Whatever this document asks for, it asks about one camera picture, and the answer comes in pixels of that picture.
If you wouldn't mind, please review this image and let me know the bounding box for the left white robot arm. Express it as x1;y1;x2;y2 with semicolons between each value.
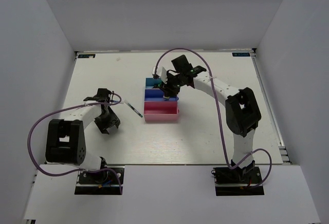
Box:
45;88;120;182

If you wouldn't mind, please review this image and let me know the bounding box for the corner label sticker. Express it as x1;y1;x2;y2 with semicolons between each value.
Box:
78;54;96;59
232;52;250;57

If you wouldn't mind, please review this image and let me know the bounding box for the right corner label sticker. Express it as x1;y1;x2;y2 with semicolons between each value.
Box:
232;52;250;57

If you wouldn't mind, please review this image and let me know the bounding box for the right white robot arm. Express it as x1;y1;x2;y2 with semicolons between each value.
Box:
152;55;261;182

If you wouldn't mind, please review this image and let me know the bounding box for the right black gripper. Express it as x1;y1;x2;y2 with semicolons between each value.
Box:
159;72;184;98

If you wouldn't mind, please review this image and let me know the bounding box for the left corner label sticker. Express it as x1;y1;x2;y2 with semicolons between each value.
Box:
78;54;96;59

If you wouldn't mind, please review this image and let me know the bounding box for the pink bin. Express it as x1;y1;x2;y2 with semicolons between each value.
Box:
143;101;179;122

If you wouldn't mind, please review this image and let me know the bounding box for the green gel pen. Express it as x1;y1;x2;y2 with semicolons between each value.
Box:
124;100;143;118

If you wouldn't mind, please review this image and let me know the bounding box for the dark blue bin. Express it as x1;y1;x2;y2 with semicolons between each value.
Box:
144;88;179;101

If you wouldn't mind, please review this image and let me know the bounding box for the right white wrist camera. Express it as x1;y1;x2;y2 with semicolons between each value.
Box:
152;66;168;83

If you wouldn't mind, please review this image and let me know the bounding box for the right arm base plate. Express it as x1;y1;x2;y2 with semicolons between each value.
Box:
211;166;264;196

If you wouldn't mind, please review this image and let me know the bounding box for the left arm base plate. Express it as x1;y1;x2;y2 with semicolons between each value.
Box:
75;166;125;196

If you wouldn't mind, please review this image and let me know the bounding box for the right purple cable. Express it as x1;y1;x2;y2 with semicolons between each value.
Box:
156;48;272;189

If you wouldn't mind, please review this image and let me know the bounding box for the light blue bin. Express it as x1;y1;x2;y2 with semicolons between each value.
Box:
145;78;162;89

